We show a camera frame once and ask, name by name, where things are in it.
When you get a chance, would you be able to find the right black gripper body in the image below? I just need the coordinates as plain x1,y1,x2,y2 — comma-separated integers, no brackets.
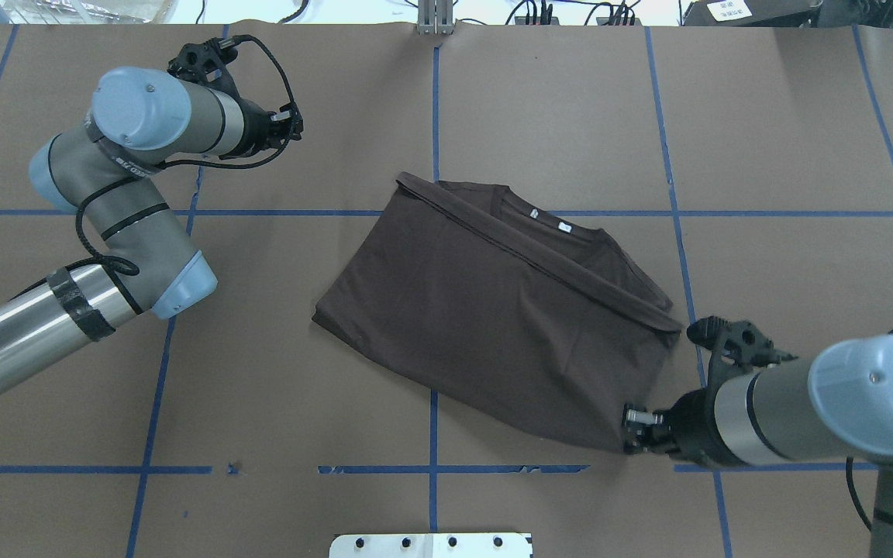
652,388,726,467

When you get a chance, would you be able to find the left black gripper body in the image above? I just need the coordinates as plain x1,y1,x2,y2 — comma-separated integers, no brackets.
242,108,279,157

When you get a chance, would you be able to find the brown t-shirt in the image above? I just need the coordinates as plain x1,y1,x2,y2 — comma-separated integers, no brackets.
312,172,683,453

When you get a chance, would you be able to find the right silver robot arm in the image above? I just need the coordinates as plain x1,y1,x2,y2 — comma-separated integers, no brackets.
622,315,893,557

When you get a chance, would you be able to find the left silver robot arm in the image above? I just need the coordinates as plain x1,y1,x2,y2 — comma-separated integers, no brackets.
0,67,302,395

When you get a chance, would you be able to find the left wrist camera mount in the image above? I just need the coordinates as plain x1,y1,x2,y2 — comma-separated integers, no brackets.
167,36,239,95

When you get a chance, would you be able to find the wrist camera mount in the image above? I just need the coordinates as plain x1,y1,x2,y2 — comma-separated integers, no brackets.
167,36,239,95
685,315,798,390

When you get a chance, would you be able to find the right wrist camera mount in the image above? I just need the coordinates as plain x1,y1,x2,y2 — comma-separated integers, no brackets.
685,315,798,390

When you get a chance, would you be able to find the aluminium frame post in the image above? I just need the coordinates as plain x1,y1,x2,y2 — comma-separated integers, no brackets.
410,0,456,36

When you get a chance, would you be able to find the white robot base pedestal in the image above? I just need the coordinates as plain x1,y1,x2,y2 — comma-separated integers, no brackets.
327,531,534,557

